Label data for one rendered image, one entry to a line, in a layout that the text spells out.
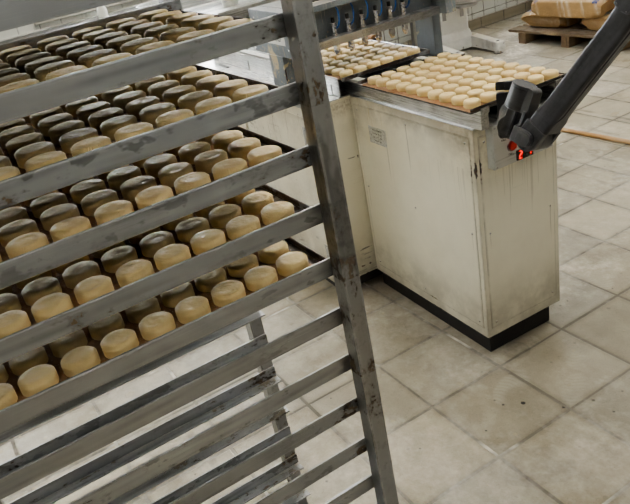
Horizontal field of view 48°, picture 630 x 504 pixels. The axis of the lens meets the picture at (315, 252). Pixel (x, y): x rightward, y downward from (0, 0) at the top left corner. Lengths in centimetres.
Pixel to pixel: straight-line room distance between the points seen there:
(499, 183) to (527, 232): 24
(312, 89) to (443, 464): 148
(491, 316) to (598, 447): 54
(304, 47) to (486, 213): 145
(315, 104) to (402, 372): 171
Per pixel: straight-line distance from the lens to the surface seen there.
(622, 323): 276
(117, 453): 158
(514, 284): 250
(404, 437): 231
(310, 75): 95
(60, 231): 94
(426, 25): 307
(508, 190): 233
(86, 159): 88
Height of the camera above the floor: 157
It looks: 27 degrees down
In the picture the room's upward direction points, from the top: 11 degrees counter-clockwise
